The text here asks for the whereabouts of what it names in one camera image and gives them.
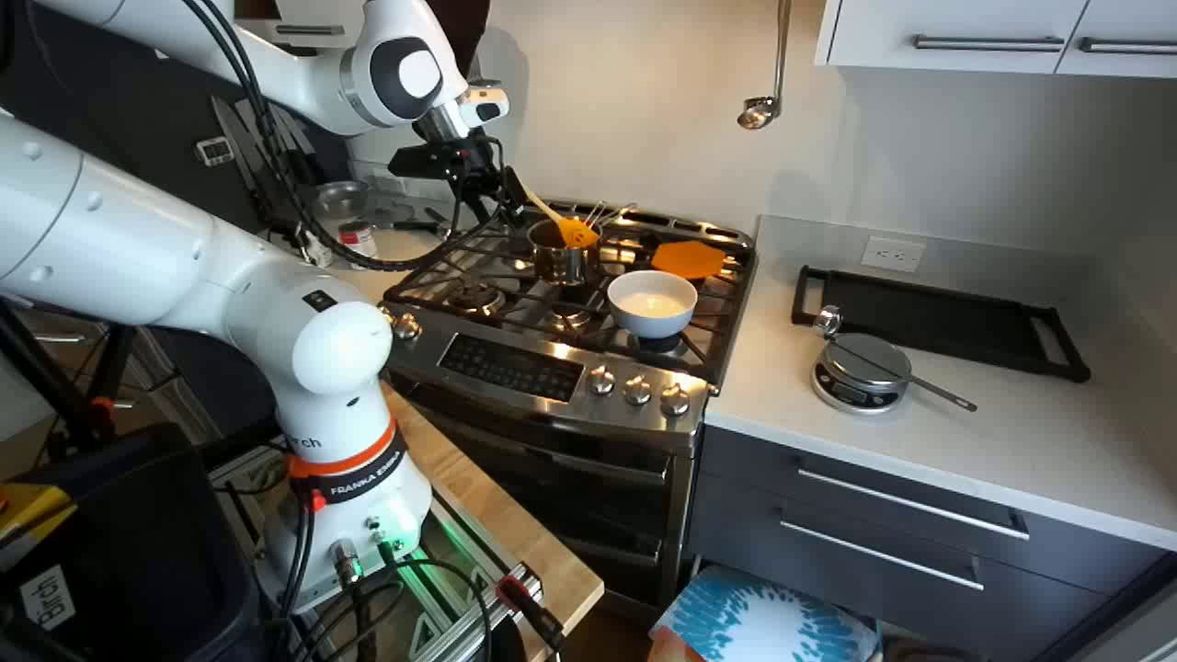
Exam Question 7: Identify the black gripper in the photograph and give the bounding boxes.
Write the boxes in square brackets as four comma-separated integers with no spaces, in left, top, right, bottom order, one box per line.
[387,131,528,227]

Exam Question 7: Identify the stainless steel gas stove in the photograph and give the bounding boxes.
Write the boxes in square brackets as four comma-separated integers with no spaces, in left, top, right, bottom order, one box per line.
[378,199,763,619]

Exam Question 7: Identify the small steel pot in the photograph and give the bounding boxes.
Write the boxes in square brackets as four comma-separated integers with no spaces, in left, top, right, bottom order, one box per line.
[526,216,607,292]

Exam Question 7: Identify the small jar red lid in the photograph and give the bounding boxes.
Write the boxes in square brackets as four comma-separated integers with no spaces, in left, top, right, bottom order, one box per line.
[332,216,381,265]

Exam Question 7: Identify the dark hanging oven mitt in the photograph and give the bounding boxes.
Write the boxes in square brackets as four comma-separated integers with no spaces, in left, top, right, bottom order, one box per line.
[421,0,497,80]

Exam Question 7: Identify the white bowl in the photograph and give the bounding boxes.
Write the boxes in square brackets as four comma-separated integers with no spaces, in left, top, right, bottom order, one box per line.
[604,268,704,347]

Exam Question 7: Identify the hanging metal ladle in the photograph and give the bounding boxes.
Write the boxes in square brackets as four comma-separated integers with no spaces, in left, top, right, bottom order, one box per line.
[733,0,798,131]

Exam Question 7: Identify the wooden robot mounting board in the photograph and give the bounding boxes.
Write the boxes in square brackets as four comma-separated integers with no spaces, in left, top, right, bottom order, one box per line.
[374,382,611,636]

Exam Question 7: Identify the round steel lid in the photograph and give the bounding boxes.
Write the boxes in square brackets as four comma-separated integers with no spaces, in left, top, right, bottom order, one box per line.
[810,302,981,420]

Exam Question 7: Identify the black tripod stand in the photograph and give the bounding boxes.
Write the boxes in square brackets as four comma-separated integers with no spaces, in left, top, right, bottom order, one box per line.
[0,292,140,450]

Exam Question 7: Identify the black rectangular tray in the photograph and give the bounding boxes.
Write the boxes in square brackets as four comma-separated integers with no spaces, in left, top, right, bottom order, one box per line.
[787,262,1097,385]

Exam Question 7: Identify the blue white patterned box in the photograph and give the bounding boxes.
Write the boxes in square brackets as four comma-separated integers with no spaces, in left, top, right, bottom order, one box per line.
[647,564,888,662]

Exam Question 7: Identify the grey base drawer cabinet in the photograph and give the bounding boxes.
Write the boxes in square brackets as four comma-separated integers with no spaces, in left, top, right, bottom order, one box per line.
[679,424,1168,662]

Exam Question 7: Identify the black bin with label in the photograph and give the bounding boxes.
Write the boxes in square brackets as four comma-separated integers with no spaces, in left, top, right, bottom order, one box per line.
[0,424,267,662]

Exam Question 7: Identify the yellow spatula wooden handle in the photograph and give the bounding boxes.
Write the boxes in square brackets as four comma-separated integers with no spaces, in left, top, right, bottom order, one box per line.
[510,179,607,252]

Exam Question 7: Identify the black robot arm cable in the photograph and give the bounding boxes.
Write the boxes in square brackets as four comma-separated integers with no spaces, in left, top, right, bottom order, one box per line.
[179,0,467,277]

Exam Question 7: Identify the white wall outlet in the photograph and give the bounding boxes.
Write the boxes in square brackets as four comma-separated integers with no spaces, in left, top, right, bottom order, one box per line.
[856,227,932,277]

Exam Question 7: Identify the white wall cabinet door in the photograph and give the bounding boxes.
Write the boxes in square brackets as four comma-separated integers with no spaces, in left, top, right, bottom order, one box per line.
[815,0,1089,76]
[1057,0,1177,83]

